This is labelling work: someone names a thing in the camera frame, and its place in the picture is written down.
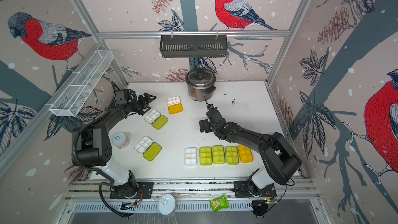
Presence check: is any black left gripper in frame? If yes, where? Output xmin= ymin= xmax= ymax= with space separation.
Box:
xmin=127 ymin=93 xmax=156 ymax=115

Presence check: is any large green pillbox front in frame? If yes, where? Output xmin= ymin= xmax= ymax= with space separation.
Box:
xmin=211 ymin=145 xmax=226 ymax=164

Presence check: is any clear white pillbox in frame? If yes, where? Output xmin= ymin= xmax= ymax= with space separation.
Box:
xmin=184 ymin=147 xmax=198 ymax=167

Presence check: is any yellow pillbox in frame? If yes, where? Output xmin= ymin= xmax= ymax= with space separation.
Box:
xmin=237 ymin=145 xmax=254 ymax=163
xmin=166 ymin=96 xmax=183 ymax=115

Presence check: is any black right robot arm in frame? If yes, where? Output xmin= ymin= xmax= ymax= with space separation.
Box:
xmin=200 ymin=104 xmax=302 ymax=194

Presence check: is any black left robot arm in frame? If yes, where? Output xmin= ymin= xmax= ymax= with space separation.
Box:
xmin=72 ymin=89 xmax=156 ymax=188

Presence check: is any silver rice cooker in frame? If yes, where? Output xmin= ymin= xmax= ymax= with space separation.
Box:
xmin=186 ymin=68 xmax=216 ymax=102

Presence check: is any small white cup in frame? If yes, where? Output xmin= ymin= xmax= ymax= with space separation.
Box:
xmin=112 ymin=132 xmax=130 ymax=149

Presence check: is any green snack packet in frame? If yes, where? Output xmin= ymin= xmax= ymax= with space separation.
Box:
xmin=209 ymin=195 xmax=230 ymax=213

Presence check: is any white round lid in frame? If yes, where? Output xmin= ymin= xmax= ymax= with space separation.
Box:
xmin=158 ymin=194 xmax=176 ymax=216

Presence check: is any black hanging wire basket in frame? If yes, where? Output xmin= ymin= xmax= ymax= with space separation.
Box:
xmin=160 ymin=35 xmax=228 ymax=58

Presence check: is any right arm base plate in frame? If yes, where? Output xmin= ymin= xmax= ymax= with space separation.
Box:
xmin=231 ymin=181 xmax=277 ymax=198

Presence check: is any white wire mesh shelf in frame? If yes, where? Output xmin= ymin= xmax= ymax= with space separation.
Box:
xmin=49 ymin=50 xmax=114 ymax=117

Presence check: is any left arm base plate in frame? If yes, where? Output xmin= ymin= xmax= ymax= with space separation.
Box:
xmin=110 ymin=181 xmax=154 ymax=200

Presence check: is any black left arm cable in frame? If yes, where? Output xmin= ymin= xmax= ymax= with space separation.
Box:
xmin=71 ymin=80 xmax=134 ymax=219

